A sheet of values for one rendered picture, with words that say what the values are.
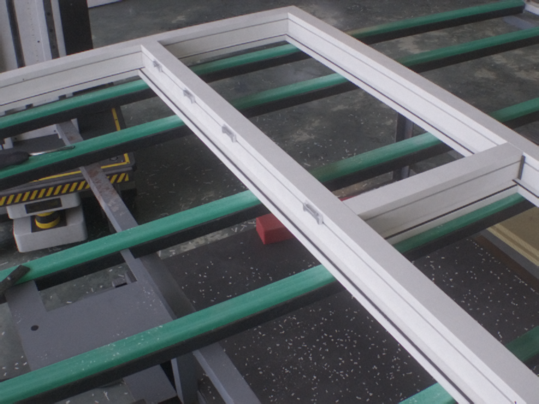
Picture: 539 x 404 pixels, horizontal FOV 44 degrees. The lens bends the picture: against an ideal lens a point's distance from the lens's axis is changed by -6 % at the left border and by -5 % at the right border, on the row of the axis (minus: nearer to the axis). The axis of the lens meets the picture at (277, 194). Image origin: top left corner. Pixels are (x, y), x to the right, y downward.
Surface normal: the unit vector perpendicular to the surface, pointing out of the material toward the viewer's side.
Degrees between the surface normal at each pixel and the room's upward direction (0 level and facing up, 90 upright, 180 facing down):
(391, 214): 90
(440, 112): 90
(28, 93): 90
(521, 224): 0
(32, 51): 90
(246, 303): 0
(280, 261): 0
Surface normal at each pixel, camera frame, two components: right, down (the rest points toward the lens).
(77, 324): -0.01, -0.83
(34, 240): 0.32, 0.53
